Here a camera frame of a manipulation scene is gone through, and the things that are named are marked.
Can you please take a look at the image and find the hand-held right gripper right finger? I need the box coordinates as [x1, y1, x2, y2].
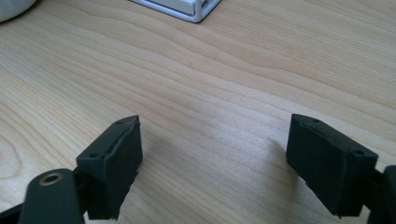
[285, 113, 379, 217]

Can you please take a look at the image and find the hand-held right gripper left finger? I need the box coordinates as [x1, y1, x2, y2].
[76, 115, 144, 221]

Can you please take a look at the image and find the white rounded object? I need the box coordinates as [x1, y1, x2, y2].
[0, 0, 38, 23]

